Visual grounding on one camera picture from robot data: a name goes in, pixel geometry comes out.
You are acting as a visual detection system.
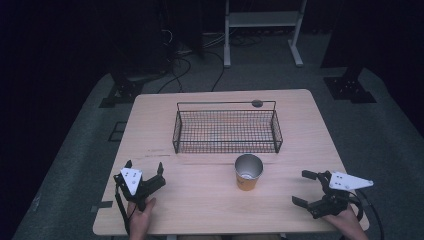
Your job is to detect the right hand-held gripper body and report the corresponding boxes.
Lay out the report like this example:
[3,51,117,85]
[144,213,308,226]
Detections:
[308,170,375,220]

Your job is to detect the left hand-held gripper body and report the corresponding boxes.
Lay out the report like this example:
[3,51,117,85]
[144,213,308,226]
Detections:
[113,167,167,212]

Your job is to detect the orange cup with metal inside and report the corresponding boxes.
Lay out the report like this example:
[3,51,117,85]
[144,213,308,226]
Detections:
[234,153,264,192]

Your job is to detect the black wire basket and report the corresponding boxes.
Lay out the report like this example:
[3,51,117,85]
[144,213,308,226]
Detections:
[172,100,284,155]

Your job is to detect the person's right hand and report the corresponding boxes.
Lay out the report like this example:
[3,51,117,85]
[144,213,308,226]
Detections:
[323,203,370,240]

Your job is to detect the person's left hand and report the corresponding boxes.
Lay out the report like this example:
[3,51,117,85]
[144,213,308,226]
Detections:
[126,197,157,240]

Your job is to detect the grey tape strip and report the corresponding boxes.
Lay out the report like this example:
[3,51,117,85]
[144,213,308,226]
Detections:
[90,200,114,214]

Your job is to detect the black stand base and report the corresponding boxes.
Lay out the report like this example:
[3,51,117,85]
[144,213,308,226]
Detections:
[323,65,378,104]
[98,71,149,109]

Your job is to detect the white metal stand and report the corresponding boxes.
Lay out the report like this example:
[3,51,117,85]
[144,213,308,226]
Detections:
[223,0,308,69]

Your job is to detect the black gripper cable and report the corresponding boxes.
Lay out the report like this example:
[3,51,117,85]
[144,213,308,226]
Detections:
[348,189,385,240]
[114,184,132,235]

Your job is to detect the black floor cables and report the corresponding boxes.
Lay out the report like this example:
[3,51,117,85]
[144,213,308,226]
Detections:
[156,28,263,94]

